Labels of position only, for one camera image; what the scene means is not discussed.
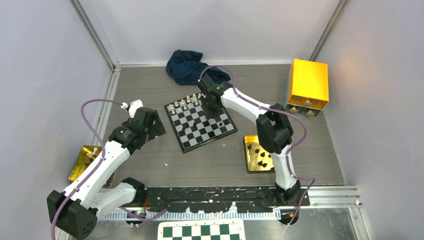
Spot black white chess board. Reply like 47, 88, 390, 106
164, 92, 238, 154

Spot orange drawer box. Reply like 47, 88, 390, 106
283, 59, 330, 117

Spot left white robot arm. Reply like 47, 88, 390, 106
47, 107, 166, 240

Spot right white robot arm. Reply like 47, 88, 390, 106
196, 76, 300, 206

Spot gold tin with white pieces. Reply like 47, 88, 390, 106
68, 145, 102, 183

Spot gold tin with black pieces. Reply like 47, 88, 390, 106
243, 135, 274, 174

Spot green white checker board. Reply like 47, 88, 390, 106
157, 218, 246, 240

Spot dark blue cloth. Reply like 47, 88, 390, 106
165, 49, 209, 86

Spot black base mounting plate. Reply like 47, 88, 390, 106
124, 186, 310, 214

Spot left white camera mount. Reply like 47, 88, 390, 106
120, 99, 143, 118

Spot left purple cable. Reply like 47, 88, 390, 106
50, 98, 168, 240

